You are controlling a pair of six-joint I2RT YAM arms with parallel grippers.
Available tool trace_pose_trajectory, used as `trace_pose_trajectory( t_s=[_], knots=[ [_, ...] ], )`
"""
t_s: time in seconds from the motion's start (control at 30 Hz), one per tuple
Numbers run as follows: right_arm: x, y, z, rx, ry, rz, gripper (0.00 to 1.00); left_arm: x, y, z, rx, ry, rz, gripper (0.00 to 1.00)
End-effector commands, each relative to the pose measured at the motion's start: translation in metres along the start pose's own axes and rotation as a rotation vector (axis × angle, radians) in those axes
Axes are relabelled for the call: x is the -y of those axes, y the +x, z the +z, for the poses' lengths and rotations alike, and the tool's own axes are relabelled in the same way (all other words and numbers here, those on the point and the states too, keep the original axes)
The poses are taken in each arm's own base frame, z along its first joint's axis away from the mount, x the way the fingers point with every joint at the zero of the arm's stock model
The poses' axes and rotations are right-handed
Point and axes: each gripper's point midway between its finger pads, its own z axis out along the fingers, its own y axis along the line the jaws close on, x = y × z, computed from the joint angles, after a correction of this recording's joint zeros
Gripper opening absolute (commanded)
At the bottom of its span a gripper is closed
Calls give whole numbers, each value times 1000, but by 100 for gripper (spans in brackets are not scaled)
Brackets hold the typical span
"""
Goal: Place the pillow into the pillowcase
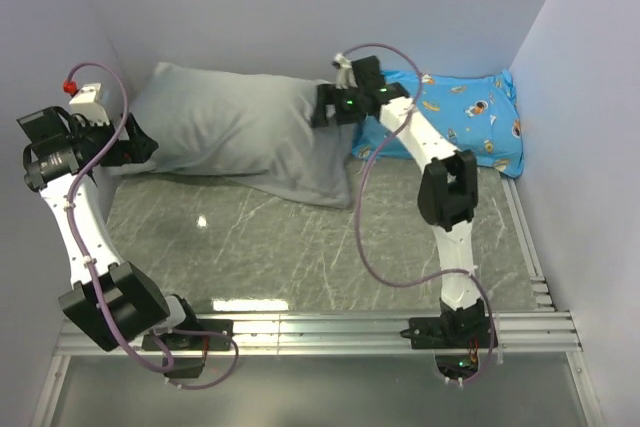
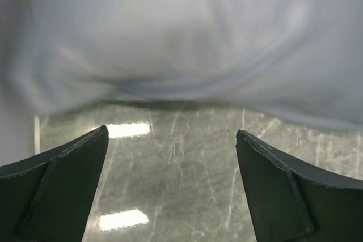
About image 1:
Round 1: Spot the blue cartoon print pillow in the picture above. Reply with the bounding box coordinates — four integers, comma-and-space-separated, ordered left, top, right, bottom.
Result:
379, 70, 525, 178

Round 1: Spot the grey pillowcase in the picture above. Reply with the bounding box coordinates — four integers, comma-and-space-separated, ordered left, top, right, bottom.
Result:
108, 62, 354, 209

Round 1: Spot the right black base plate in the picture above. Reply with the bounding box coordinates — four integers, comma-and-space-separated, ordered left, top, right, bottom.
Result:
400, 314, 498, 350

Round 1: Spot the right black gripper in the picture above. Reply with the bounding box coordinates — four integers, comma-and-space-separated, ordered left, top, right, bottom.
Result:
308, 83, 363, 129

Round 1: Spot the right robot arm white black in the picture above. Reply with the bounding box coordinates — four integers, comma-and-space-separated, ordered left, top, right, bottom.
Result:
311, 54, 486, 347

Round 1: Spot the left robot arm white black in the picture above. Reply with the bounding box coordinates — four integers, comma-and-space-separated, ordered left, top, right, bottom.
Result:
17, 106, 202, 351

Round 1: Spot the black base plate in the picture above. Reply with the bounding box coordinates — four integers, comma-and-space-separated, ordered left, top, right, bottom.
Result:
159, 318, 234, 352
400, 314, 498, 350

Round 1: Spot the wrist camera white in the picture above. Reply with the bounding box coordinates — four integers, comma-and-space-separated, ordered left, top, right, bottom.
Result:
332, 53, 357, 89
63, 80, 111, 127

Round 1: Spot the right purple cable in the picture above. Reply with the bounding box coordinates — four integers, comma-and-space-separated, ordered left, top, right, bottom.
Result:
342, 43, 500, 387

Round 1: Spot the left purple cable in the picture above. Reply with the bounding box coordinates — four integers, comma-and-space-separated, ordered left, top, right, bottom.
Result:
64, 62, 240, 391

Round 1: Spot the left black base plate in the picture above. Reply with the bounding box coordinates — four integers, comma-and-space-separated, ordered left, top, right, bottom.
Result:
159, 318, 234, 352

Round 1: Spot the purple cable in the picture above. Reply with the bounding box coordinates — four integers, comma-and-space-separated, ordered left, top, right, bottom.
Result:
64, 62, 240, 391
342, 43, 500, 387

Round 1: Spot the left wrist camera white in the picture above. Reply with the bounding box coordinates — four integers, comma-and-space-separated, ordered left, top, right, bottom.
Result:
63, 80, 111, 127

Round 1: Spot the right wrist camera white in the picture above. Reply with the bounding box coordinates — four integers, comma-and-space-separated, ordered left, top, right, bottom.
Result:
332, 53, 357, 89

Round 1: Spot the aluminium mounting rail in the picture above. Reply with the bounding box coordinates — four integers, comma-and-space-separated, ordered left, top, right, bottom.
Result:
57, 309, 586, 356

